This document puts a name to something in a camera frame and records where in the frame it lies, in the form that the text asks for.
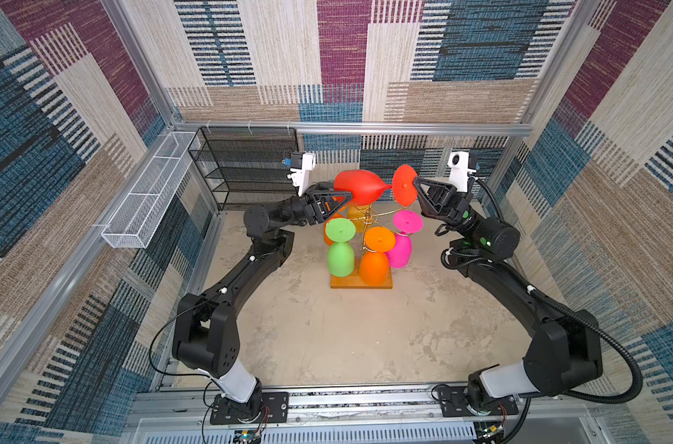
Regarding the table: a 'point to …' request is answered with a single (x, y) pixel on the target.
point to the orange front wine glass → (374, 263)
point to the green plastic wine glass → (340, 254)
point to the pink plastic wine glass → (406, 223)
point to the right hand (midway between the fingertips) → (411, 189)
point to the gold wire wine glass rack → (354, 280)
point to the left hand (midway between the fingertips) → (354, 197)
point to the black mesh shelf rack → (247, 166)
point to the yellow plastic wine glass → (358, 215)
